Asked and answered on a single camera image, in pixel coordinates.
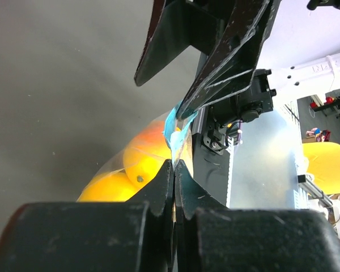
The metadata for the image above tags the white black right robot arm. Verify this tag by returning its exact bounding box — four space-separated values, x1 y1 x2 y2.
134 1 340 152

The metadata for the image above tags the yellow fake lemon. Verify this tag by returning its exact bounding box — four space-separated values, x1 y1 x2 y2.
122 121 171 189

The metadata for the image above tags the yellow plastic chair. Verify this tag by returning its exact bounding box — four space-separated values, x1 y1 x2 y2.
303 142 340 195

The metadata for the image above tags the clear zip top bag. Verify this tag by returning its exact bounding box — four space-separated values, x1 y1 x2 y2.
77 108 196 202

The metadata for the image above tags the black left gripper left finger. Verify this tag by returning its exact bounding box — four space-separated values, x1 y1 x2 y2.
0 160 174 271

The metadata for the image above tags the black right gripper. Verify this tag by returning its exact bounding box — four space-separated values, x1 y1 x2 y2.
134 0 280 119

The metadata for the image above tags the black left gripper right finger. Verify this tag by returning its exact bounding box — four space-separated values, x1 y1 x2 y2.
175 161 340 271

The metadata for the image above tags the yellow fake corn cob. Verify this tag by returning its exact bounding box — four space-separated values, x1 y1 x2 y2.
77 172 139 202

